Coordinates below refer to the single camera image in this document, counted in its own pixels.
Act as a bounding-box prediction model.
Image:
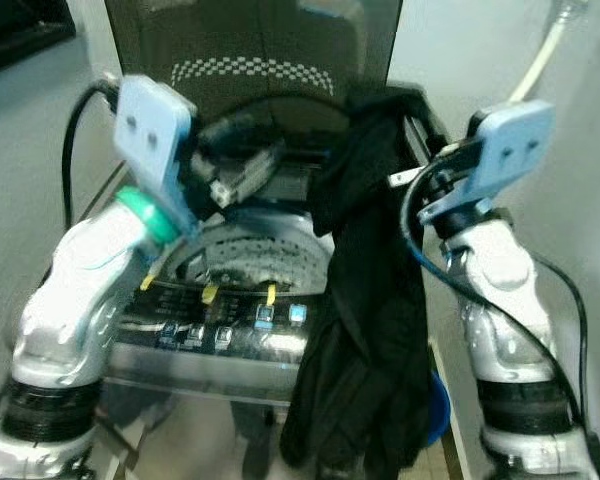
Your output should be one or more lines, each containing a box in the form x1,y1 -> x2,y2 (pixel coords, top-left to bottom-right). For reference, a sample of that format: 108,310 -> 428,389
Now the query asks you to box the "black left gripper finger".
218,146 -> 287,208
212,112 -> 273,149

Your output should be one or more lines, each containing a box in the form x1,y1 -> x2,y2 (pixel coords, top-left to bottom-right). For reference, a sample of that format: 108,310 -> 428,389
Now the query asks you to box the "black garment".
280,85 -> 443,480

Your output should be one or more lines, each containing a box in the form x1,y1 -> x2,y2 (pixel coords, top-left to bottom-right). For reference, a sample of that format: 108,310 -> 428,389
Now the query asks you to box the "grey top-load washing machine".
80,90 -> 456,480

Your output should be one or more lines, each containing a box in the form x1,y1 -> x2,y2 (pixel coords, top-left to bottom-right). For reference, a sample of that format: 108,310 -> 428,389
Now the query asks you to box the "perforated steel washer drum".
165,205 -> 329,293

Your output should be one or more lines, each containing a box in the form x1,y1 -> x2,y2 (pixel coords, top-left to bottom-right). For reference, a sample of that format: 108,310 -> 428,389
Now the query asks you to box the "dark tinted washer lid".
105,0 -> 403,151

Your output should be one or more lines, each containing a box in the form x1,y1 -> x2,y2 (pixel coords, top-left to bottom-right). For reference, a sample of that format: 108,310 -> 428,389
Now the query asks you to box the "blue plastic basin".
425,370 -> 454,447

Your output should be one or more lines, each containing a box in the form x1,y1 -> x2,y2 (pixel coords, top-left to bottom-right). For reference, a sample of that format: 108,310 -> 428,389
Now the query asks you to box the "light blue right wrist camera mount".
418,100 -> 558,226

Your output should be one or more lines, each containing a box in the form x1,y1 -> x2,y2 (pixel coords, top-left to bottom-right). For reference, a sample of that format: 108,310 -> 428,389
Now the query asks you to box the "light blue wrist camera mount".
113,75 -> 201,238
418,100 -> 558,226

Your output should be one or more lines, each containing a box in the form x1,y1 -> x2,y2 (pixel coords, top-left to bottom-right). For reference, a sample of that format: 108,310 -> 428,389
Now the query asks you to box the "light blue left wrist camera mount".
113,75 -> 201,238

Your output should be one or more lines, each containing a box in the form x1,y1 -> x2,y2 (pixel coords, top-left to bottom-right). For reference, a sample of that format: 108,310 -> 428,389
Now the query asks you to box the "white water hose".
505,0 -> 583,106

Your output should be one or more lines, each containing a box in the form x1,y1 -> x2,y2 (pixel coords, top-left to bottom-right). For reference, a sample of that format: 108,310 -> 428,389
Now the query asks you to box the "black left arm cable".
60,80 -> 121,233

